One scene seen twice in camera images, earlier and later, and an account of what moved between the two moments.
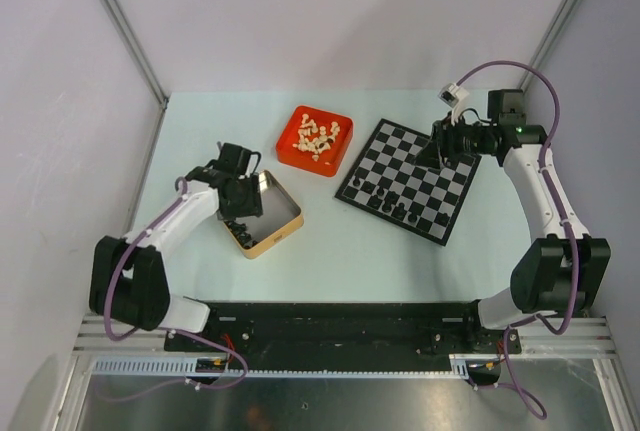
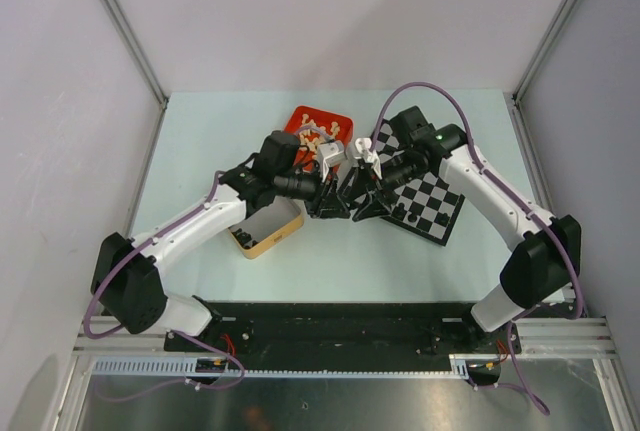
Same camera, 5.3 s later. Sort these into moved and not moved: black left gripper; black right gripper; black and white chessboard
Moved: black right gripper; black left gripper
Not moved: black and white chessboard
